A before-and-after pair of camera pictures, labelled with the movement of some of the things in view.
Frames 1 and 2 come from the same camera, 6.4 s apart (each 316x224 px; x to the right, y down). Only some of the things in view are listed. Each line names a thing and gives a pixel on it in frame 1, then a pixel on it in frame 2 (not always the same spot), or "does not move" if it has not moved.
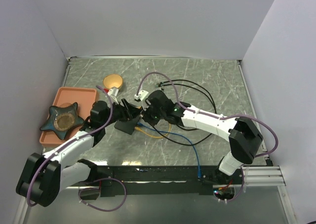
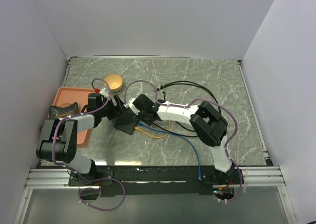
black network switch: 127,126 does not move
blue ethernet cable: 199,167 does not move
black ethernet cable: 203,96 -> 190,82
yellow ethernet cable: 138,128 does not move
